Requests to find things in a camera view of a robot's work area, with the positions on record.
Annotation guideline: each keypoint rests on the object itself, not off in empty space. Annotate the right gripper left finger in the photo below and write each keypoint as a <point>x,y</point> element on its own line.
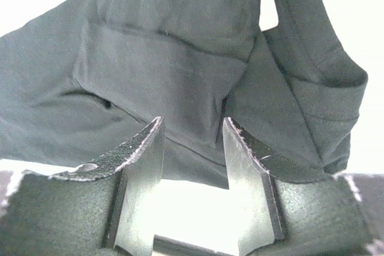
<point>139,164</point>

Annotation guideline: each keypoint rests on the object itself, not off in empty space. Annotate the black t shirt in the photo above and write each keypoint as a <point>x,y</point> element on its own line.
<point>79,79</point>

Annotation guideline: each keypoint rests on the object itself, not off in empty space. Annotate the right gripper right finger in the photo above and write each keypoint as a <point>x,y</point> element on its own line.
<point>276,198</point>

